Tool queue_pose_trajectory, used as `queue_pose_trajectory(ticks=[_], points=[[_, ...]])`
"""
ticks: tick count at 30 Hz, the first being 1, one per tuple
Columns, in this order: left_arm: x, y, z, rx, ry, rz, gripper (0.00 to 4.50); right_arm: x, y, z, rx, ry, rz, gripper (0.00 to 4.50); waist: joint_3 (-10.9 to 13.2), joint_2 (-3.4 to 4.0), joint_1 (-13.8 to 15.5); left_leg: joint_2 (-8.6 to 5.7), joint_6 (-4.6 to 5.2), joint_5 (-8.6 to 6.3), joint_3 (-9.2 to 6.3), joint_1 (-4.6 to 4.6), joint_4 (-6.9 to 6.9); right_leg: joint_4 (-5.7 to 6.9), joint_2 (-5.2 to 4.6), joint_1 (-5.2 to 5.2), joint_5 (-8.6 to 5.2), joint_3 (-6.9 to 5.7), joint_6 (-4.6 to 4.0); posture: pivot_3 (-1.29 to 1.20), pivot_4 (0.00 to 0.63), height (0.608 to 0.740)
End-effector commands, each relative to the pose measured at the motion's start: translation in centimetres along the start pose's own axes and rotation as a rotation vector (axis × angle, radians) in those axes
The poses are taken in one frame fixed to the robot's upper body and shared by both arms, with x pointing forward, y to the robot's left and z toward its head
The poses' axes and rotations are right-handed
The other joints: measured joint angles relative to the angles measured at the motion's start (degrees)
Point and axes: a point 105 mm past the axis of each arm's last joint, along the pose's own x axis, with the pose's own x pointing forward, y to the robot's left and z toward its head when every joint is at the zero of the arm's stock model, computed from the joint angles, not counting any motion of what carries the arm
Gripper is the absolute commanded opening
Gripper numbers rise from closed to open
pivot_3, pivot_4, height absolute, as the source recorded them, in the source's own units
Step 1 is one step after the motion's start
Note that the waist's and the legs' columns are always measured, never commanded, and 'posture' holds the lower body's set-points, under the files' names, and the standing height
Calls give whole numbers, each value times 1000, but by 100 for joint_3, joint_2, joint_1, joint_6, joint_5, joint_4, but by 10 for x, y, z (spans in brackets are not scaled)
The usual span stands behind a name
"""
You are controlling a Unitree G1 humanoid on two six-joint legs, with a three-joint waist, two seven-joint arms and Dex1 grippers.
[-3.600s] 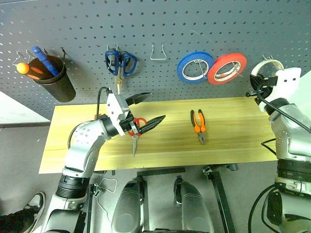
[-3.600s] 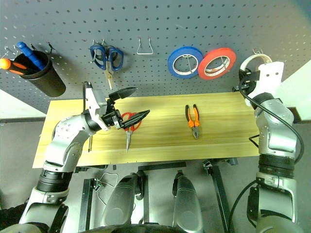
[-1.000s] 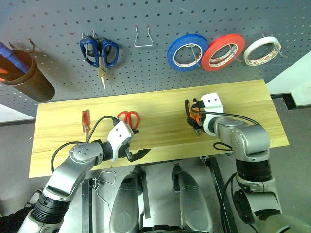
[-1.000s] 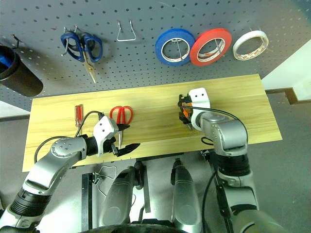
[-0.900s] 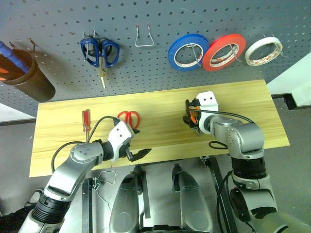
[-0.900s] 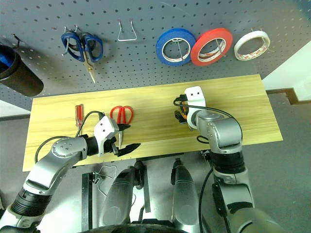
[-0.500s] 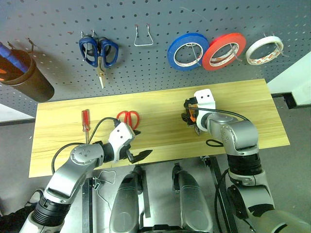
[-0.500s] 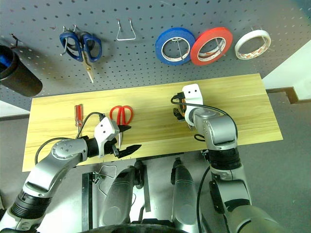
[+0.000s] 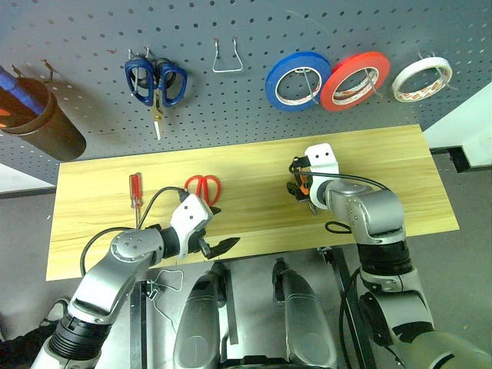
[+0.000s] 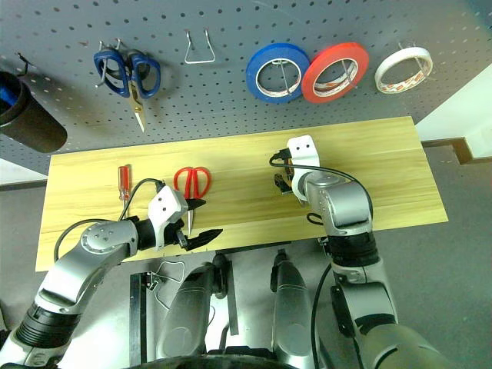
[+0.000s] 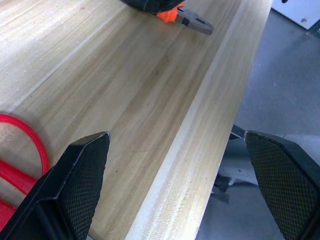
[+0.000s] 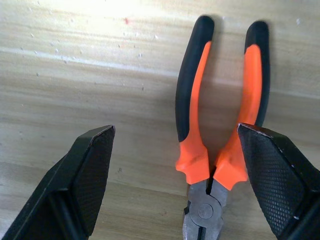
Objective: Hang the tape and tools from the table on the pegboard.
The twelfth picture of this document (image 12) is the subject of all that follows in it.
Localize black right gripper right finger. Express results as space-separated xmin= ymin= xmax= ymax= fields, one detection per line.
xmin=236 ymin=122 xmax=320 ymax=240

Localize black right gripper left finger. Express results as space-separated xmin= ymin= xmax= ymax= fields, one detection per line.
xmin=1 ymin=124 xmax=116 ymax=240

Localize orange and black handled pliers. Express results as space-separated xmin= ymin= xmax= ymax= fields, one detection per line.
xmin=174 ymin=15 xmax=272 ymax=240

